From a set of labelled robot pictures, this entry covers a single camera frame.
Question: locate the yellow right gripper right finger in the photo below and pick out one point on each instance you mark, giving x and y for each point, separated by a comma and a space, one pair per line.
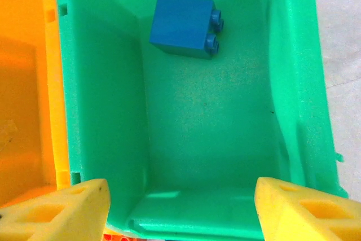
296, 218

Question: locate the orange lego brick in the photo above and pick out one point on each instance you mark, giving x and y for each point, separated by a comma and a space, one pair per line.
114, 237

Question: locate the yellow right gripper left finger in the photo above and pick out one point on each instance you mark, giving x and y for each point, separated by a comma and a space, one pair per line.
56, 215

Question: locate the blue tall lego cube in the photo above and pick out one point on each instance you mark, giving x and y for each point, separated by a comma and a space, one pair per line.
180, 29

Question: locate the green plastic bin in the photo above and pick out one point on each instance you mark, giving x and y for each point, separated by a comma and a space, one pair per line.
203, 128

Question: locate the yellow plastic bin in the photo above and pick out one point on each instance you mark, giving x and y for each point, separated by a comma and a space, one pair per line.
25, 83

